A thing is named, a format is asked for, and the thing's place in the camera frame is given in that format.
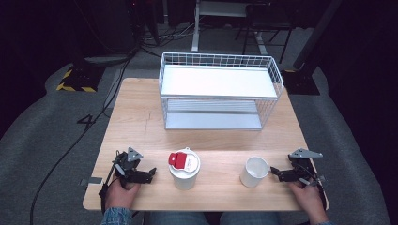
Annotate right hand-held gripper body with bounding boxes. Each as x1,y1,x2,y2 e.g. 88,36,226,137
286,147,327,188

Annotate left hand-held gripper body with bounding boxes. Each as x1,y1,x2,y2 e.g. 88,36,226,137
111,146,150,190

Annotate white cup with red-flap lid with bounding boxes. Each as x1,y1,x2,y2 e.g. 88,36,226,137
168,147,202,191

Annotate white wire shelf rack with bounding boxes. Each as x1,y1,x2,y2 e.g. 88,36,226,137
158,52,285,132

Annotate person's left hand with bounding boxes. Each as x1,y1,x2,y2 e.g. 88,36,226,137
104,177,142,211

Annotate person's right hand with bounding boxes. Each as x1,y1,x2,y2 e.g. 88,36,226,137
287,180,330,225

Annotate grey tape piece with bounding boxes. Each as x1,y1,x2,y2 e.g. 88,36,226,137
80,176,104,187

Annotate black stand with square base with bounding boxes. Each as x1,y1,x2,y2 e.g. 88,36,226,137
282,0,343,96

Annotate black yellow striped stand base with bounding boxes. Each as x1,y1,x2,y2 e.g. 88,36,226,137
55,64,107,94

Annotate black metal chair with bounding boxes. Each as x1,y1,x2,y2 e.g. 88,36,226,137
234,2,297,65

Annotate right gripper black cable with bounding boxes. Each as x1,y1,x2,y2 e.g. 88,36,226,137
299,163,328,209

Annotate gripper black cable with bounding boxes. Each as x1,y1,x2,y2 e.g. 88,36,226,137
98,150,121,215
299,163,328,209

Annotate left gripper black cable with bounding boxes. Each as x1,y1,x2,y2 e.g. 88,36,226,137
98,150,121,215

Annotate long black floor cable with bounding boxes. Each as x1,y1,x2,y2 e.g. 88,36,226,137
29,51,139,225

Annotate bundle of floor cables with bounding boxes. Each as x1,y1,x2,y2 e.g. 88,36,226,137
139,17,203,60

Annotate white desk frame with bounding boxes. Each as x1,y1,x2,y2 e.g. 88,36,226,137
191,0,268,56

